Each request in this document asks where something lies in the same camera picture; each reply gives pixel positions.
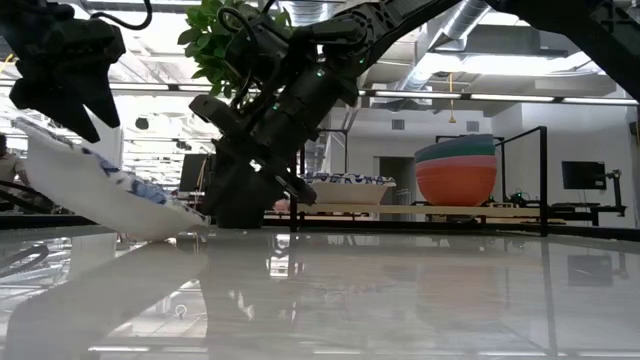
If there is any black monitor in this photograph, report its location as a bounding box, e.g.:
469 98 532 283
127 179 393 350
178 153 217 194
561 160 608 192

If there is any green plant in black pot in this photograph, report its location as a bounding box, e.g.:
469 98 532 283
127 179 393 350
177 0 301 230

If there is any pink bowl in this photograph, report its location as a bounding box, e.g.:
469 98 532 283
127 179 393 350
414 155 499 175

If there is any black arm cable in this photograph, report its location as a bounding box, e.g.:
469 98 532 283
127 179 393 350
88 0 154 32

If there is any blue white patterned bowl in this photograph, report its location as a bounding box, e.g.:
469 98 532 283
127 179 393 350
303 171 398 206
13 117 212 243

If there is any black desk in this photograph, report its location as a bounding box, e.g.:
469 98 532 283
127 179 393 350
549 202 629 227

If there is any wooden shelf with black frame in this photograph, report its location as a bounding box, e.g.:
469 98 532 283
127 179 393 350
289 125 549 237

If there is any red bowl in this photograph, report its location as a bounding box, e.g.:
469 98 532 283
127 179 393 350
415 167 499 207

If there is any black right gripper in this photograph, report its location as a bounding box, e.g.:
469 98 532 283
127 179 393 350
213 63 361 207

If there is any black metal table frame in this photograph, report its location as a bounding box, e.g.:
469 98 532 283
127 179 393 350
0 212 640 241

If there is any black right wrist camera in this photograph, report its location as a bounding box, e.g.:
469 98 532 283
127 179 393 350
188 93 249 136

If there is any yellow hanging pendant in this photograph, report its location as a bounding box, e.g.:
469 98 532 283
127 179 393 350
447 72 457 125

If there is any green bowl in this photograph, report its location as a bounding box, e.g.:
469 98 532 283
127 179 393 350
414 142 498 164

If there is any long ceiling light strip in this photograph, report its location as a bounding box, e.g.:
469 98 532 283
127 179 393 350
107 82 216 94
359 89 640 107

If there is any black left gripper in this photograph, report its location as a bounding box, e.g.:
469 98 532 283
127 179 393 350
0 19 127 145

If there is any silver ceiling duct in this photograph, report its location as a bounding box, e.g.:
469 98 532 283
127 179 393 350
394 0 496 109

